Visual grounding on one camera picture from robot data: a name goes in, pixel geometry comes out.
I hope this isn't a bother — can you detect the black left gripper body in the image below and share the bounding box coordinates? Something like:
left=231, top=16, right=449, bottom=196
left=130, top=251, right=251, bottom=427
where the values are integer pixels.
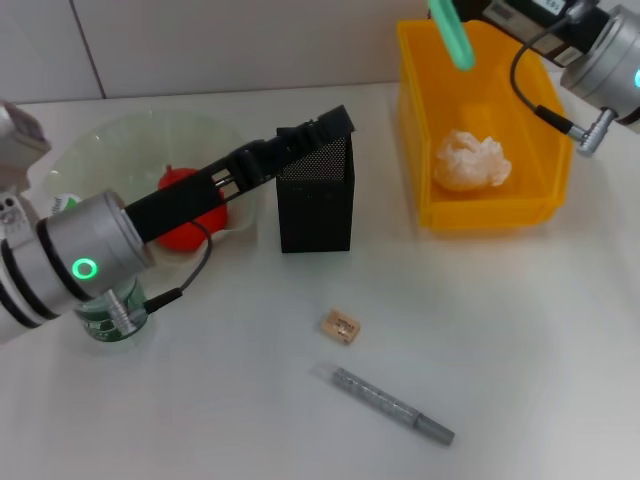
left=123, top=158, right=247, bottom=247

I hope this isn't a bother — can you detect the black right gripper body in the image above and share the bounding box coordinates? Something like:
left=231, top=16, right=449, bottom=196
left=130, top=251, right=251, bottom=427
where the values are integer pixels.
left=451, top=0, right=612, bottom=67

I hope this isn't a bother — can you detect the green highlighter marker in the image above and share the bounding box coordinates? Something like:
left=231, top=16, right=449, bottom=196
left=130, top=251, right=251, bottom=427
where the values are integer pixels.
left=428, top=0, right=477, bottom=73

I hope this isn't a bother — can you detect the clear green-label water bottle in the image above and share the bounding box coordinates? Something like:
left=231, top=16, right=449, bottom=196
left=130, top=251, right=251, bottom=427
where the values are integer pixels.
left=47, top=192, right=152, bottom=352

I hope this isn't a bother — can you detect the white paper ball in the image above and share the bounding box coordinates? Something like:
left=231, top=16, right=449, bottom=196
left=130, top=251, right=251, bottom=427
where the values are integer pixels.
left=432, top=128, right=514, bottom=193

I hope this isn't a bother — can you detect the black mesh pen holder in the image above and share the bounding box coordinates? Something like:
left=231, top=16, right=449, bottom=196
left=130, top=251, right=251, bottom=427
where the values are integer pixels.
left=275, top=124, right=354, bottom=254

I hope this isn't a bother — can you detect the pale green glass fruit plate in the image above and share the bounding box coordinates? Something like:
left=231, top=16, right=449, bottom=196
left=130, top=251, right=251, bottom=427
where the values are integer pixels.
left=47, top=110, right=266, bottom=236

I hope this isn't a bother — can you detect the small tan eraser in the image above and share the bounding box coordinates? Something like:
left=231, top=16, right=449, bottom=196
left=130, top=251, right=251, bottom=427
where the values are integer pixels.
left=318, top=308, right=362, bottom=345

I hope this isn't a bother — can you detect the grey marker pen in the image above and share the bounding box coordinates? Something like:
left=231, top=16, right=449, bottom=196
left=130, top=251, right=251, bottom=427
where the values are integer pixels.
left=313, top=360, right=456, bottom=446

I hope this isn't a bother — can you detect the yellow plastic bin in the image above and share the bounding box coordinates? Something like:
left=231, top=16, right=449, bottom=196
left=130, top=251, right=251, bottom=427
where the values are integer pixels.
left=396, top=16, right=575, bottom=234

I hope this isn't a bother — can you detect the thin right gripper cable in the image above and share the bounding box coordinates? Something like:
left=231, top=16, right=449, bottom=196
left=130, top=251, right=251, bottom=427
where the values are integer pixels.
left=508, top=9, right=584, bottom=137

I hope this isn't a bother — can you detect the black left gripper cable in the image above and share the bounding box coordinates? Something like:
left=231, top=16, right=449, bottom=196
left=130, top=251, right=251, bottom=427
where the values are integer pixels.
left=132, top=218, right=215, bottom=315

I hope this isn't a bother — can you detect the silver left cable connector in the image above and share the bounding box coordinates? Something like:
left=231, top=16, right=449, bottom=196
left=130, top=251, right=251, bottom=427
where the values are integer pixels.
left=106, top=288, right=140, bottom=337

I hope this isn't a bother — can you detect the silver cable connector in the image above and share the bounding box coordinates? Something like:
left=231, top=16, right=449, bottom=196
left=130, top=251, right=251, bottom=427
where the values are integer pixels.
left=106, top=288, right=140, bottom=337
left=573, top=106, right=617, bottom=158

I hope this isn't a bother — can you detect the silver right cable connector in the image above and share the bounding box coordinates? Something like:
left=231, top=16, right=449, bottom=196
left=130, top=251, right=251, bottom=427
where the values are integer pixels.
left=573, top=106, right=617, bottom=158

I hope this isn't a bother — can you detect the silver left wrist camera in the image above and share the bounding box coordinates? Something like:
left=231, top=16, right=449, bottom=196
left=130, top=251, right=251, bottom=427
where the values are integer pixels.
left=0, top=98, right=52, bottom=241

